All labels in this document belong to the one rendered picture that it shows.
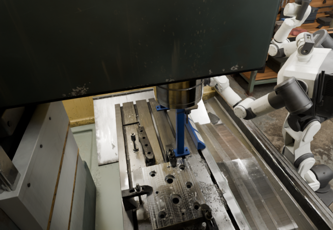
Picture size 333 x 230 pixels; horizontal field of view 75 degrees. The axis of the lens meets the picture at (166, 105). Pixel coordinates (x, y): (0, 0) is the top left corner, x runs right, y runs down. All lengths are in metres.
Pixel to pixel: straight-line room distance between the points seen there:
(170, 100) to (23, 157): 0.41
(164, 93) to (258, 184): 0.94
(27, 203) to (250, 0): 0.66
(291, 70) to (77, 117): 1.60
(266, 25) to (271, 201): 1.02
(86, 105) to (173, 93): 1.37
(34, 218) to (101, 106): 1.27
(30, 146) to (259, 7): 0.66
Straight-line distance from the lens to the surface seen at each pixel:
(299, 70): 1.21
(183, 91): 0.60
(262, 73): 3.64
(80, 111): 1.95
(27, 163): 0.65
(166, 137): 1.33
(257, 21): 0.56
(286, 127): 1.63
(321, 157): 2.84
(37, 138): 0.71
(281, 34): 1.57
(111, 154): 1.63
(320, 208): 1.36
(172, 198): 0.99
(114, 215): 1.40
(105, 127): 1.73
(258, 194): 1.36
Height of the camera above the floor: 1.83
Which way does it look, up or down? 36 degrees down
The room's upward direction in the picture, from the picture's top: 3 degrees counter-clockwise
